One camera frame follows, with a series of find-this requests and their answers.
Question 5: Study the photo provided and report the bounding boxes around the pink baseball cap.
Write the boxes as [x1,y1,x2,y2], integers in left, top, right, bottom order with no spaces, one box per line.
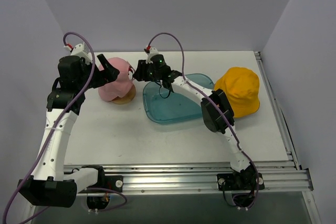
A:
[98,57,133,102]

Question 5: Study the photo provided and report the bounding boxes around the yellow bucket hat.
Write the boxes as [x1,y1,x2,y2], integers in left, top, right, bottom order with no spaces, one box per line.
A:
[214,67,260,118]

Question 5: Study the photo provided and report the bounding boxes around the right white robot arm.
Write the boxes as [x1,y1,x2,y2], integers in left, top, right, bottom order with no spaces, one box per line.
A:
[133,53,259,189]

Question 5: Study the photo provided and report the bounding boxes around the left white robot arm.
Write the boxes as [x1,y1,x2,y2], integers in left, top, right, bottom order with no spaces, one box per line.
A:
[18,54,120,208]

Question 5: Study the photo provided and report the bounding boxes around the wooden head hat stand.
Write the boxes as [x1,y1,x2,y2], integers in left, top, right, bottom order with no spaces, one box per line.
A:
[112,85,137,105]

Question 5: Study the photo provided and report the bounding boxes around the teal plastic tray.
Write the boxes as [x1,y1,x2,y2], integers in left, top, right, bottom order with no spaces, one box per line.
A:
[143,73,214,124]

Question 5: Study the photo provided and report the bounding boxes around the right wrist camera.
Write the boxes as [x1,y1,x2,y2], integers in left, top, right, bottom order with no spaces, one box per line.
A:
[144,46,159,64]

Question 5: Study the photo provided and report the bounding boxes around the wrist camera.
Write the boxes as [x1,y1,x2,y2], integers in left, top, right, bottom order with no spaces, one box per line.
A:
[64,42,91,61]
[144,46,159,64]

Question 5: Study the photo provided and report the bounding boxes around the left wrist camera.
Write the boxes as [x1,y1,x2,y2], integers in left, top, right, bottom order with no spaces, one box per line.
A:
[64,42,91,61]

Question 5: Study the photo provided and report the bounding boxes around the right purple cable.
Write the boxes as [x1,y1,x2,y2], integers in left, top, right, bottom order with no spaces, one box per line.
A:
[146,33,260,208]

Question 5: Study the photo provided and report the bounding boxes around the purple cable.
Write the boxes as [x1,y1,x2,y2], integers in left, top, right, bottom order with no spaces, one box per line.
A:
[146,33,260,208]
[4,32,128,224]

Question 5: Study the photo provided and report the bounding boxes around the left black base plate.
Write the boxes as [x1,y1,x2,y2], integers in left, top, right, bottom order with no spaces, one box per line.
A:
[104,175,123,193]

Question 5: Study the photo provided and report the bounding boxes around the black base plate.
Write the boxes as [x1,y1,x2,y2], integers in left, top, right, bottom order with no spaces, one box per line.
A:
[216,173,236,191]
[104,175,123,193]

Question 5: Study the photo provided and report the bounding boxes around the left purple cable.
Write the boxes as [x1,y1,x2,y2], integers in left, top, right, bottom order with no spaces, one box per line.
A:
[4,32,128,224]

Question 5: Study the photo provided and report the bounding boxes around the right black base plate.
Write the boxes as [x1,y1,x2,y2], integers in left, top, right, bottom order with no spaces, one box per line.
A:
[216,173,236,191]

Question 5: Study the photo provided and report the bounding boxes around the aluminium mounting rail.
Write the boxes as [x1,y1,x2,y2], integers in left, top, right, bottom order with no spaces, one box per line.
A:
[62,161,314,196]

